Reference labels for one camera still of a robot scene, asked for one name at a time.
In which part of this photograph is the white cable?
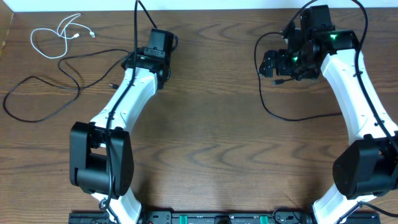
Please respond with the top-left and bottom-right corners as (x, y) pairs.
(30, 11), (96, 60)

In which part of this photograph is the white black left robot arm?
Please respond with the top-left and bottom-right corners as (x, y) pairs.
(68, 29), (178, 223)

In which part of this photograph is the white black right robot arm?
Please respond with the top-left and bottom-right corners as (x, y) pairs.
(254, 1), (397, 223)

